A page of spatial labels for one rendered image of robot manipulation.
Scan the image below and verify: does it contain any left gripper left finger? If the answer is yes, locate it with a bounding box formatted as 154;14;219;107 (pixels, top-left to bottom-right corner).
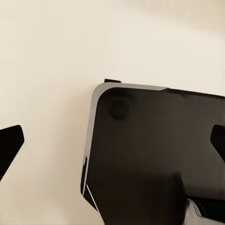
0;125;24;181

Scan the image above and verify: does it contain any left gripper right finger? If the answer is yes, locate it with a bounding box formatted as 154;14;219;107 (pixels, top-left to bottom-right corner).
210;124;225;161

